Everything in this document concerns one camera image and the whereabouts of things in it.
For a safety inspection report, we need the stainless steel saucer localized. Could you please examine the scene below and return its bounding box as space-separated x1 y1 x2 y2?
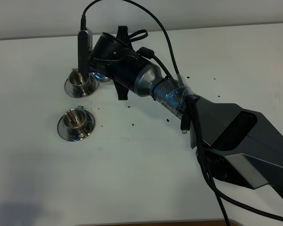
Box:
57 110 95 142
64 74 99 98

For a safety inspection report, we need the far stainless steel saucer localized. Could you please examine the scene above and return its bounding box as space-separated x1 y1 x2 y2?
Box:
64 74 99 98

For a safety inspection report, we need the stainless steel teapot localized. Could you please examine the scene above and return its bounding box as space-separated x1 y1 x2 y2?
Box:
91 72 111 82

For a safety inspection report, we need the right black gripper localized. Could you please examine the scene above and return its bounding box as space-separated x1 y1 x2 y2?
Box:
88 26 146 100

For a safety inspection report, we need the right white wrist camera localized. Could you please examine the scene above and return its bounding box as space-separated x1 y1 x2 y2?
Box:
77 28 92 76

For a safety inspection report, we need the right black camera cable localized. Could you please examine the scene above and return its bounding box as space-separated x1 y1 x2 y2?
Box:
80 0 283 226

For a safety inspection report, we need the near stainless steel teacup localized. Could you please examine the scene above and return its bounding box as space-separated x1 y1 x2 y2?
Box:
62 106 87 132

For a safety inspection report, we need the far stainless steel teacup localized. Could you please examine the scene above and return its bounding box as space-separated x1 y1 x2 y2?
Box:
68 68 91 91

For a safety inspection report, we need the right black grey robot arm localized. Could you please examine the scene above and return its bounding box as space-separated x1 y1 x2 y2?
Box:
89 26 283 198

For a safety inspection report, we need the stainless steel teacup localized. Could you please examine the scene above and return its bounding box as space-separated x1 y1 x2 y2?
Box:
62 106 87 132
68 68 91 91

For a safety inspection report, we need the near stainless steel saucer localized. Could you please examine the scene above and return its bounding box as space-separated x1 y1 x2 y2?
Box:
57 110 95 142

